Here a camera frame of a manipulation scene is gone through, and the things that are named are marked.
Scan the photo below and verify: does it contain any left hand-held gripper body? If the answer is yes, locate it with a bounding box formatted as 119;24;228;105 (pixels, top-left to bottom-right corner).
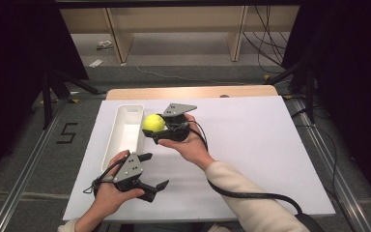
111;152;149;193

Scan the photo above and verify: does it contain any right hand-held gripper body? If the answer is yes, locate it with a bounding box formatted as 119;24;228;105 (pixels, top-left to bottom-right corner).
153;102;198;145

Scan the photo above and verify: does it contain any yellow tennis ball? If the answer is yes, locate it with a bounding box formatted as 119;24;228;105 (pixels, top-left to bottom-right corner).
141;113;166;133

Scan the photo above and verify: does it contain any white plastic bin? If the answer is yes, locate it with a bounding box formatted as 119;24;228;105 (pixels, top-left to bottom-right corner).
100;103;147;172

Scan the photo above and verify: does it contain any person's right hand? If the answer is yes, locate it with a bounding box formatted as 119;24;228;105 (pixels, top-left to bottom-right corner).
157;112;216;172

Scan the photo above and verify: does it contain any person's left hand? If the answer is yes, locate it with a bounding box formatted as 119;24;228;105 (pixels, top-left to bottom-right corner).
91;149;146;217

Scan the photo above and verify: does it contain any white foam board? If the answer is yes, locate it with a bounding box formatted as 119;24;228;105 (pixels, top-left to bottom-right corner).
62;96;336;222

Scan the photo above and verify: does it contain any white paper scrap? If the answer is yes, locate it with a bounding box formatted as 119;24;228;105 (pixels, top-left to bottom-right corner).
88;58;105;69

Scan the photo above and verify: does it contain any small white floor device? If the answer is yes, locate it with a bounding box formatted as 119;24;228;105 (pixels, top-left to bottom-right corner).
96;39;115;51

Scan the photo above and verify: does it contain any wooden shelf unit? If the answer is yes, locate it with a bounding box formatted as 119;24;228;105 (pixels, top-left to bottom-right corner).
59;5;300;64

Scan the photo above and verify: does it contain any black metal stand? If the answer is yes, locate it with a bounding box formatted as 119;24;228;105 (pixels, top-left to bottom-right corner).
40;69;107;131
267;61;317;124

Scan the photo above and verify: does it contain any black curtain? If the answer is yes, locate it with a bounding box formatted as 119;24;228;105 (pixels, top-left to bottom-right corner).
0;0;90;191
281;0;371;207

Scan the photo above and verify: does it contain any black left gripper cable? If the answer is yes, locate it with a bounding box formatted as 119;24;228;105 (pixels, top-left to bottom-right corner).
82;157;128;198

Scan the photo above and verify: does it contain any white floor cable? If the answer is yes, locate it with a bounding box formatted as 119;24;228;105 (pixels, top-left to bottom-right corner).
134;64;249;87

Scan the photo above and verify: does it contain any metal floor rail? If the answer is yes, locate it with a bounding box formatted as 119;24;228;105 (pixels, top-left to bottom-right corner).
289;97;371;232
0;99;70;232

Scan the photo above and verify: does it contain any bundle of black cables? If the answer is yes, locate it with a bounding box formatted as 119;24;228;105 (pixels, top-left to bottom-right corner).
243;5;292;74

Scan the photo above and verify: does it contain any thin black floor cable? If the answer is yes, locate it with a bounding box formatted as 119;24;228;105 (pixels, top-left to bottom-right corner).
291;107;340;202

